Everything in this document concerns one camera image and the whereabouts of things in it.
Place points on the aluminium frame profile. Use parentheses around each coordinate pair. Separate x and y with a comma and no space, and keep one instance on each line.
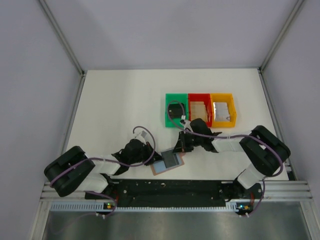
(60,35)

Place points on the silver cards stack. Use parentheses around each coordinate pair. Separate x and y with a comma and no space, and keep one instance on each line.
(221,112)

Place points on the green plastic bin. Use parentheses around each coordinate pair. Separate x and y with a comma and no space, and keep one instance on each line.
(171,98)

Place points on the black credit card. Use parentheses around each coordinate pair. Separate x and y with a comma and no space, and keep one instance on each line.
(170,159)

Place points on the yellow plastic bin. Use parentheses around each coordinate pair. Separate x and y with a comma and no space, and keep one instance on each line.
(228,98)

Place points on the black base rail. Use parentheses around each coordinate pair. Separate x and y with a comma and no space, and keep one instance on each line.
(174,193)

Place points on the grey cable duct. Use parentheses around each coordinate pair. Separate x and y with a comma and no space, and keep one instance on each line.
(102,208)

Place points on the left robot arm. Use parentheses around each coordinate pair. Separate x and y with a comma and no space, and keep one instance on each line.
(76,171)

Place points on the brown leather card holder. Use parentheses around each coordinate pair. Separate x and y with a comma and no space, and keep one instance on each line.
(158,167)

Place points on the black cards stack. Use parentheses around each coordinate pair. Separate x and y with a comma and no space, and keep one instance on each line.
(175,110)

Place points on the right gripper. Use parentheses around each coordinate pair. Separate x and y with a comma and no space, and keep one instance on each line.
(181,146)

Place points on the red plastic bin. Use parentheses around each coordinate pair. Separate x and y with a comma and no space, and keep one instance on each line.
(206,98)

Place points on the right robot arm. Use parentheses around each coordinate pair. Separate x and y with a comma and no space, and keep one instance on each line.
(266,152)

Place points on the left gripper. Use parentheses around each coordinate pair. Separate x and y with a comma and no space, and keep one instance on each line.
(148,147)

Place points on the gold cards stack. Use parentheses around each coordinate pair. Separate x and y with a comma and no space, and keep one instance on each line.
(198,111)

